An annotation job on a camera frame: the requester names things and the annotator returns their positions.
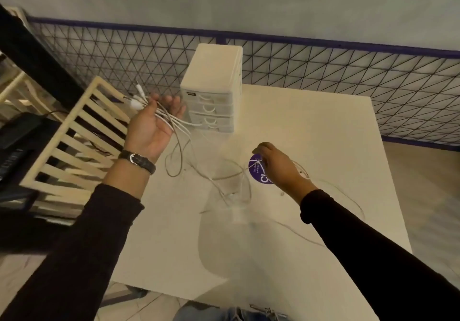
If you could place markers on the person's left hand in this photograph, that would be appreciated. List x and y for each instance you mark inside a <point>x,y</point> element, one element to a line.
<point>149,133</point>

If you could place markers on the person's right hand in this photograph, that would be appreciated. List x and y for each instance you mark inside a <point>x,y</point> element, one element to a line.
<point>284,171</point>

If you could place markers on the person's right fingers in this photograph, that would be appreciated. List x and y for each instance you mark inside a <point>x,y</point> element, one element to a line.
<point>264,149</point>

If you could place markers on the person's left fingers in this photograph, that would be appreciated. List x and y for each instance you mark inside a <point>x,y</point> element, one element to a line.
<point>177,108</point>

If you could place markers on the person's left forearm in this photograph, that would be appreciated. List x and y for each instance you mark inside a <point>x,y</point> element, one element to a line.
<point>86,245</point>

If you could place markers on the person's right forearm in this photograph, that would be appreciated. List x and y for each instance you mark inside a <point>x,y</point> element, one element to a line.
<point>366,256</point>

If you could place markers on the round purple sticker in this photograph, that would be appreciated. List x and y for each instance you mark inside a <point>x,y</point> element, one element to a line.
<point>256,173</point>

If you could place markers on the white plastic drawer organizer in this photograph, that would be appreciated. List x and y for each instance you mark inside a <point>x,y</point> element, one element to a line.
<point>212,79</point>

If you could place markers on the black beam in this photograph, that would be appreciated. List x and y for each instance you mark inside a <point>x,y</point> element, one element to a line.
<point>36,58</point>

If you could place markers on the black electronic device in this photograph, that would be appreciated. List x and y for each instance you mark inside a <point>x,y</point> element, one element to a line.
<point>18,141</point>

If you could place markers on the blue jeans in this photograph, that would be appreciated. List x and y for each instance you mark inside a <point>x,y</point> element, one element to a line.
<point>208,313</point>

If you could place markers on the cream wooden slatted frame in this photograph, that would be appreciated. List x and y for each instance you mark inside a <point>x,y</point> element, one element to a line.
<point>61,155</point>

